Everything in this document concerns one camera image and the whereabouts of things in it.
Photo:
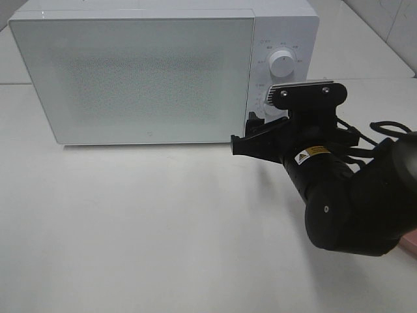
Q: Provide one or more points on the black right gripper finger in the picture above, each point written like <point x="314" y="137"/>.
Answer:
<point x="253" y="123"/>
<point x="262" y="145"/>

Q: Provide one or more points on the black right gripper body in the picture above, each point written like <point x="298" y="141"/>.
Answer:
<point x="313" y="136"/>

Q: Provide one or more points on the pink round plate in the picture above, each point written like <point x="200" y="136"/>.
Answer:
<point x="409" y="242"/>

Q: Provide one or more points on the white microwave door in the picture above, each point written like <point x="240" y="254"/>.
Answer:
<point x="139" y="81"/>

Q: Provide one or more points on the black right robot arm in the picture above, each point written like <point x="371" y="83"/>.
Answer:
<point x="357" y="201"/>

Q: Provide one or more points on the lower white control knob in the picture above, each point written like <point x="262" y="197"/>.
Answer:
<point x="273" y="112"/>

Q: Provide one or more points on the white control knob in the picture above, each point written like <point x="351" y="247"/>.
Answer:
<point x="273" y="112"/>
<point x="281" y="62"/>

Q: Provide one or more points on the upper white control knob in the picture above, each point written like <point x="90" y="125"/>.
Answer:
<point x="281" y="62"/>

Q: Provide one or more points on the white microwave oven body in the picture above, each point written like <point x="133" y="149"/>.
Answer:
<point x="276" y="24"/>

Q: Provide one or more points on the black wrist camera with heatsink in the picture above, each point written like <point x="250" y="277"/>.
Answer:
<point x="303" y="96"/>

